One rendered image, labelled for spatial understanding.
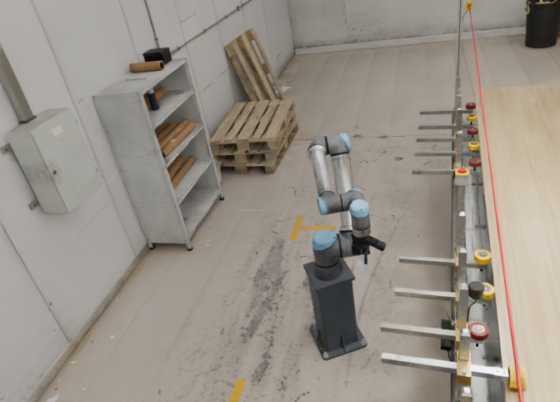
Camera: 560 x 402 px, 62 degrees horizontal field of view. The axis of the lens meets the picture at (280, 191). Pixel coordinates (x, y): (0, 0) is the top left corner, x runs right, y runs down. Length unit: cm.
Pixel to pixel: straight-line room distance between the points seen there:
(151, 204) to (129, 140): 64
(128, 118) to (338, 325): 227
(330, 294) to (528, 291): 112
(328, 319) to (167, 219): 192
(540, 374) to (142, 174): 322
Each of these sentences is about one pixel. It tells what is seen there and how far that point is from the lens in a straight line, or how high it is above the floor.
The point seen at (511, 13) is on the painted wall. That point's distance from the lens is 975.
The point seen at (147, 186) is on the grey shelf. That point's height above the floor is 71.
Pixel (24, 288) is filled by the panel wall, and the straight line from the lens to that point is 356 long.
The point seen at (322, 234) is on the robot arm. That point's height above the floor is 87.
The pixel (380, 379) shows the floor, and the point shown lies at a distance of 316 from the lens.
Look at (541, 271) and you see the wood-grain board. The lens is 257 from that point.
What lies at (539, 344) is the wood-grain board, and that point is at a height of 90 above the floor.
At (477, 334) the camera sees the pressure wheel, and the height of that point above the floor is 91.
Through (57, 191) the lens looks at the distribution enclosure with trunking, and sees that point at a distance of 339.
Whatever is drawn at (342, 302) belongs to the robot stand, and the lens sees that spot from 301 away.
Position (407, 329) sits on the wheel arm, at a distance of 226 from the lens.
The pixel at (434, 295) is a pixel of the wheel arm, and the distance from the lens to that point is 244.
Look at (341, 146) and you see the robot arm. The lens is 278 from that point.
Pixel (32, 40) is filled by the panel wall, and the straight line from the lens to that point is 370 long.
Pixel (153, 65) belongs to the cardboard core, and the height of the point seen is 161.
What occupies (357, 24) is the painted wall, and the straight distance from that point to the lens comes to 969.
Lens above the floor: 254
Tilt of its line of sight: 31 degrees down
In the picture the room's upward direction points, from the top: 11 degrees counter-clockwise
